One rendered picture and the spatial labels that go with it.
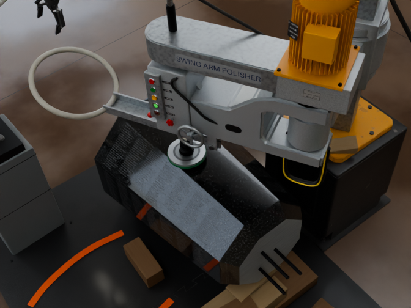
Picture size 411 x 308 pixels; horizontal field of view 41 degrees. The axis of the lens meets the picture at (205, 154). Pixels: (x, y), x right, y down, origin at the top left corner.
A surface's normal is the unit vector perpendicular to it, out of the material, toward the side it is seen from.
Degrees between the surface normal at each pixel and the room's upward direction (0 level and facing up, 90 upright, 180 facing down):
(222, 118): 90
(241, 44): 0
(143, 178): 45
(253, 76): 90
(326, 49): 90
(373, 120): 0
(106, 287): 0
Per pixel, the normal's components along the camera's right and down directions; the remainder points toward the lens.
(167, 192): -0.57, -0.11
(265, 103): -0.40, 0.70
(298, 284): -0.05, -0.66
